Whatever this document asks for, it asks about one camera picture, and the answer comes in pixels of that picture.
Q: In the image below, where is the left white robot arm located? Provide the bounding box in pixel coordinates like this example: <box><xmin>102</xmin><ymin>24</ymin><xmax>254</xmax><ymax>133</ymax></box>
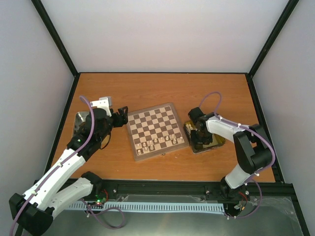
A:
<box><xmin>9</xmin><ymin>106</ymin><xmax>128</xmax><ymax>236</ymax></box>

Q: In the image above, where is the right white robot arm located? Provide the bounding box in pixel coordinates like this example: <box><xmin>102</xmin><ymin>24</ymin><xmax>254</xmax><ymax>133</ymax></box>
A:
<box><xmin>185</xmin><ymin>107</ymin><xmax>275</xmax><ymax>199</ymax></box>

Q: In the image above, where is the white chess pieces pile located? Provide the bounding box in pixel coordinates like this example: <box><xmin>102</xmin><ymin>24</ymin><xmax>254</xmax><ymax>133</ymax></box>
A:
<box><xmin>186</xmin><ymin>123</ymin><xmax>193</xmax><ymax>131</ymax></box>

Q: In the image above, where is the wooden chess board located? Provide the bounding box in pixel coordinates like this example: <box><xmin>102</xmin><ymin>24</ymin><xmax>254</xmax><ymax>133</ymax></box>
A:
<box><xmin>127</xmin><ymin>102</ymin><xmax>189</xmax><ymax>161</ymax></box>

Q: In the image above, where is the left controller board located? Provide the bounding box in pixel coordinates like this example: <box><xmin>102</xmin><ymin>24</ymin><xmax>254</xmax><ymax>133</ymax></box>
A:
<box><xmin>88</xmin><ymin>189</ymin><xmax>109</xmax><ymax>209</ymax></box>

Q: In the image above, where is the gold metal tin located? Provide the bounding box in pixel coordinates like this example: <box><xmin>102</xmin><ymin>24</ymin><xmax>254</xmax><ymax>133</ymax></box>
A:
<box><xmin>183</xmin><ymin>120</ymin><xmax>226</xmax><ymax>154</ymax></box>

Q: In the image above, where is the silver metal tin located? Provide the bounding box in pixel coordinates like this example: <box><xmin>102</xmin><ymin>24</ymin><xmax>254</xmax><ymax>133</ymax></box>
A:
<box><xmin>72</xmin><ymin>111</ymin><xmax>90</xmax><ymax>136</ymax></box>

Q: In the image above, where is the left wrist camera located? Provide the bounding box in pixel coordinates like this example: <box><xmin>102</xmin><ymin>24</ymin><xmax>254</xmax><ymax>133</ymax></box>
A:
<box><xmin>90</xmin><ymin>96</ymin><xmax>112</xmax><ymax>117</ymax></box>

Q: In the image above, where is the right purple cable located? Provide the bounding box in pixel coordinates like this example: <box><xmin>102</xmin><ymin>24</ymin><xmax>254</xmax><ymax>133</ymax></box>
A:
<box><xmin>199</xmin><ymin>91</ymin><xmax>276</xmax><ymax>220</ymax></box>

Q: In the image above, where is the light blue cable duct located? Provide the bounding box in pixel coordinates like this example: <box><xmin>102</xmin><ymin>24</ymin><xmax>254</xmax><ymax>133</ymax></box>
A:
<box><xmin>67</xmin><ymin>201</ymin><xmax>226</xmax><ymax>214</ymax></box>

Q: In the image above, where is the black aluminium frame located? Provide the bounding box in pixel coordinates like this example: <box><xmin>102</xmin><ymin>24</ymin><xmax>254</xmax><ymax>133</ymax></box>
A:
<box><xmin>14</xmin><ymin>0</ymin><xmax>312</xmax><ymax>236</ymax></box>

